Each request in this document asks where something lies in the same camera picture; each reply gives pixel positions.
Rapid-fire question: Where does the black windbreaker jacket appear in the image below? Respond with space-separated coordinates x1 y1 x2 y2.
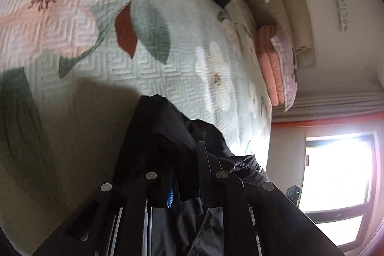
111 93 271 256

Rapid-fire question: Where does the grey curtain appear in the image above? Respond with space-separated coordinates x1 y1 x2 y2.
272 83 383 123

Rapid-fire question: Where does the pink folded quilt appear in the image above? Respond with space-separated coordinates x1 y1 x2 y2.
256 25 284 107

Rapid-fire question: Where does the floral green bedspread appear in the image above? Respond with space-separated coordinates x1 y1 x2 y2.
1 0 271 255

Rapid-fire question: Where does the window with orange frame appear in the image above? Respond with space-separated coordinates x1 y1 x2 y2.
271 114 384 250

